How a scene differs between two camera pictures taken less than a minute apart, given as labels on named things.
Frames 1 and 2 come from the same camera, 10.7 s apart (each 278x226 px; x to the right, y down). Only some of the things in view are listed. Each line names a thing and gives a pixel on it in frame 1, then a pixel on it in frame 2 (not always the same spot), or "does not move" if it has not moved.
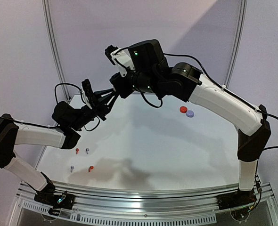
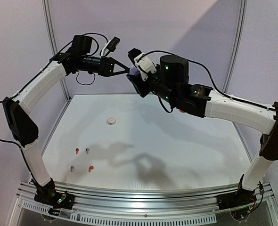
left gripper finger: x=109 y=104 to x=119 y=73
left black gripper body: x=98 y=110 to x=103 y=67
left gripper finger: x=104 y=92 to x=113 y=61
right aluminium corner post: x=243 y=7 does not move
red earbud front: x=91 y=167 does not move
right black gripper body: x=121 y=86 to x=139 y=84
